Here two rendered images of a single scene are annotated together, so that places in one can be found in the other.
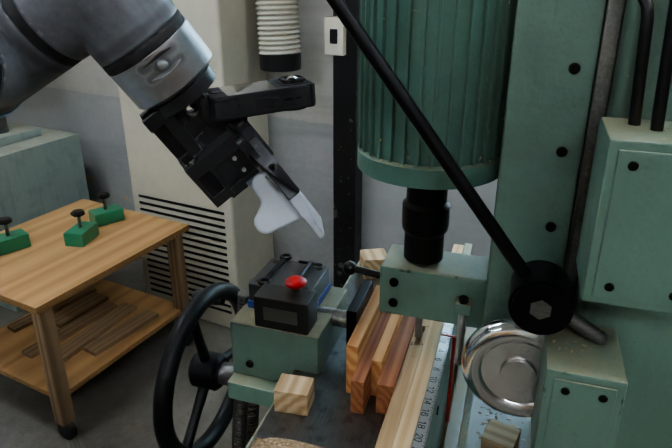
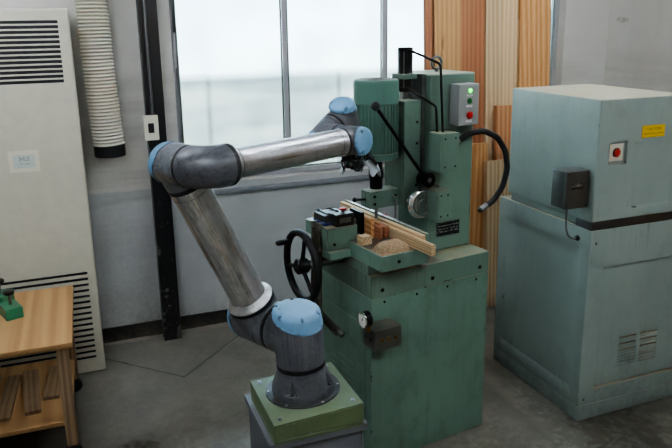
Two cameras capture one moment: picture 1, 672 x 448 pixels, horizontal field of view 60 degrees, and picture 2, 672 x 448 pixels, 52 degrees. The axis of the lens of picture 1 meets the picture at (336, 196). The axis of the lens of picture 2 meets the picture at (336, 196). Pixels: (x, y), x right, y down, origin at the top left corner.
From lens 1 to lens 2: 222 cm
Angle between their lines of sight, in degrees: 45
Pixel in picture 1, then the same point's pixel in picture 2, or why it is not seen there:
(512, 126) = (406, 138)
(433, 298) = (385, 198)
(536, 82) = (410, 126)
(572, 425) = (443, 205)
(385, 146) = (378, 150)
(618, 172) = (443, 141)
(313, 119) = (126, 189)
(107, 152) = not seen: outside the picture
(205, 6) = (67, 118)
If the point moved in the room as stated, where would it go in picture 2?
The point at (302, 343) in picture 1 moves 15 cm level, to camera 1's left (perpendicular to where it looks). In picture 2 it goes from (352, 228) to (325, 237)
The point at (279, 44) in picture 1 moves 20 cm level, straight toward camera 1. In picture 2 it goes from (117, 138) to (142, 141)
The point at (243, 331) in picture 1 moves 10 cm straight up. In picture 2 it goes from (332, 231) to (331, 206)
